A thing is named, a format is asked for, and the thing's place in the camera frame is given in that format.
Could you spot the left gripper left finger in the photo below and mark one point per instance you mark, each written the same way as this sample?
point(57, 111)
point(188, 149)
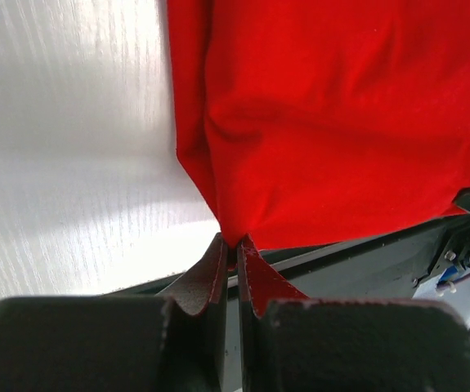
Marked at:
point(170, 341)

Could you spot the right white cable duct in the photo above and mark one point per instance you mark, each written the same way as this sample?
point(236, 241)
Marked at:
point(455, 294)

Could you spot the red t shirt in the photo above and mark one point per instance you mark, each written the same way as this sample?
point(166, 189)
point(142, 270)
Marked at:
point(313, 122)

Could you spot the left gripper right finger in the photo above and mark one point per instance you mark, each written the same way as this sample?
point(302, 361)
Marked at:
point(291, 342)

